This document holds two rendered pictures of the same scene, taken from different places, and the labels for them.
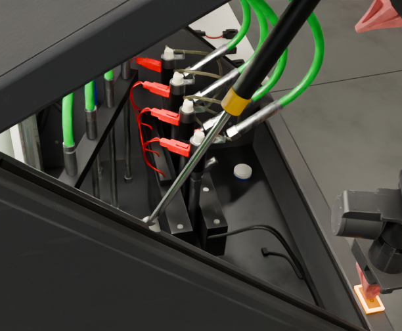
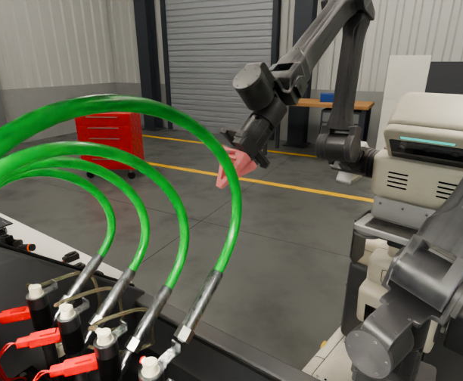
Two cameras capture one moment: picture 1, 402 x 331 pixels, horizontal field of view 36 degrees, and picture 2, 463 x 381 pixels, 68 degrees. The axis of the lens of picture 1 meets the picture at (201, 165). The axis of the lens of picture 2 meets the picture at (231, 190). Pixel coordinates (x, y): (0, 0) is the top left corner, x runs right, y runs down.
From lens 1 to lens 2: 0.58 m
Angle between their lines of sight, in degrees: 40
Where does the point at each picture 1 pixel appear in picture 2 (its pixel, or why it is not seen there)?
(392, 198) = (400, 300)
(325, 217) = (272, 363)
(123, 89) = not seen: outside the picture
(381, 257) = (405, 368)
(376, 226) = (410, 339)
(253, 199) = not seen: outside the picture
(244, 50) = not seen: hidden behind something
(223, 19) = (54, 249)
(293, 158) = (200, 329)
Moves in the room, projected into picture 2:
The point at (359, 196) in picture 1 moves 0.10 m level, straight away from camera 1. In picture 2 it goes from (382, 317) to (330, 270)
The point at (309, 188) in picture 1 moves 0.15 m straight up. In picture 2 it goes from (236, 347) to (237, 281)
